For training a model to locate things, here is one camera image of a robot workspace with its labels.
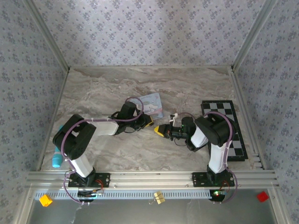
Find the red toy block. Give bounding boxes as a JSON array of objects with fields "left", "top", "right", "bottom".
[{"left": 256, "top": 191, "right": 270, "bottom": 203}]

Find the gold binder clip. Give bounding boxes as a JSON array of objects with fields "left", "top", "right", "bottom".
[{"left": 149, "top": 190, "right": 165, "bottom": 205}]

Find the black and white chessboard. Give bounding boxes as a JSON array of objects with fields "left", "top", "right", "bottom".
[{"left": 200, "top": 100, "right": 249, "bottom": 161}]

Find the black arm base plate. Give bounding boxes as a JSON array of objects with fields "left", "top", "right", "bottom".
[
  {"left": 68, "top": 172, "right": 111, "bottom": 189},
  {"left": 192, "top": 172, "right": 235, "bottom": 188}
]

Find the aluminium side frame rail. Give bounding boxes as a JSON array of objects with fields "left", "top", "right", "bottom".
[
  {"left": 36, "top": 67, "right": 71, "bottom": 171},
  {"left": 230, "top": 66, "right": 267, "bottom": 170}
]

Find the aluminium front frame rail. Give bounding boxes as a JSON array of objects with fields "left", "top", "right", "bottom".
[{"left": 25, "top": 170, "right": 280, "bottom": 189}]

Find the teal cylinder bottle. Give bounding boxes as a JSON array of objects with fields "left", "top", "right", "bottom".
[{"left": 52, "top": 125, "right": 65, "bottom": 168}]

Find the cartoon dog picture card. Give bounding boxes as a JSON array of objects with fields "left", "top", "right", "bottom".
[{"left": 134, "top": 92, "right": 165, "bottom": 121}]

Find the small circuit board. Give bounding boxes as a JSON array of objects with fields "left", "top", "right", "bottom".
[
  {"left": 78, "top": 190, "right": 105, "bottom": 203},
  {"left": 209, "top": 189, "right": 227, "bottom": 202}
]

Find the yellow toy block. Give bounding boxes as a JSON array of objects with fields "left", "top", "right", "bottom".
[{"left": 39, "top": 195, "right": 53, "bottom": 207}]

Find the aluminium corner post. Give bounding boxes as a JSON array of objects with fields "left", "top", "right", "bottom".
[
  {"left": 23, "top": 0, "right": 71, "bottom": 70},
  {"left": 231, "top": 0, "right": 278, "bottom": 70}
]

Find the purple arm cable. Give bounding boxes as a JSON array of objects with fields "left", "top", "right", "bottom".
[
  {"left": 174, "top": 111, "right": 239, "bottom": 203},
  {"left": 61, "top": 97, "right": 144, "bottom": 206}
]

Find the grey slotted cable duct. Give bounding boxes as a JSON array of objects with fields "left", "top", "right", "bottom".
[{"left": 35, "top": 189, "right": 214, "bottom": 200}]

